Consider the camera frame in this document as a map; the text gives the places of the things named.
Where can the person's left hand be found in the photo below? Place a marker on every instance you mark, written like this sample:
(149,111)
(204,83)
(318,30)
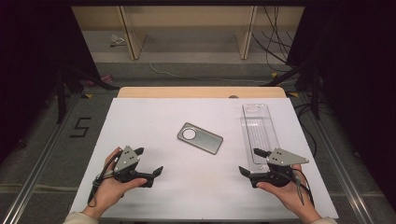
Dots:
(109,193)

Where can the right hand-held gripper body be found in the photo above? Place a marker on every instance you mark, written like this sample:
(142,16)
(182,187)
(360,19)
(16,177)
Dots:
(281,158)

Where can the white table sheet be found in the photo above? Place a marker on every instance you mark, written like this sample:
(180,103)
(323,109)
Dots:
(155,118)

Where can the black metal stand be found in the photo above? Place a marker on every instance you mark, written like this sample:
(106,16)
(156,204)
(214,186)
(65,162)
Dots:
(62,93)
(315,93)

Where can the pink cloth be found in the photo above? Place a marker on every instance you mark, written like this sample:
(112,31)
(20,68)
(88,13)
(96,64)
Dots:
(105,78)

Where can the clear plastic packaging box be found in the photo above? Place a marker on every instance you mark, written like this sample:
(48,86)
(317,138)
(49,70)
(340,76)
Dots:
(260,130)

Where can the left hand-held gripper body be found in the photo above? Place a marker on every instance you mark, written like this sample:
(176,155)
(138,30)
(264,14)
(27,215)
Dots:
(126,160)

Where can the black curtain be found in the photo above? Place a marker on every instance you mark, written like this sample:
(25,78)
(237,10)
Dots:
(358,77)
(28,62)

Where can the grey phone case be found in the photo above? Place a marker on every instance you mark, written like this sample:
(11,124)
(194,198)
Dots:
(207,141)

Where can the light wooden shelf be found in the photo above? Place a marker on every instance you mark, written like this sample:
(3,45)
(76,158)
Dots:
(186,18)

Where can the crumpled silver wrapper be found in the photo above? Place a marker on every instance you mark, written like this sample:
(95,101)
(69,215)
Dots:
(117,40)

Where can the person's right hand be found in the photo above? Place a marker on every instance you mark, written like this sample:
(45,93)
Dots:
(291,196)

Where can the aluminium floor rail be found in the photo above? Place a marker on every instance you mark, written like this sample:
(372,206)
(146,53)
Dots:
(37,177)
(345,174)

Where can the light wooden table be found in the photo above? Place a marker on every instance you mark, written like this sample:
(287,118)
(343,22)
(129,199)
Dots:
(186,92)

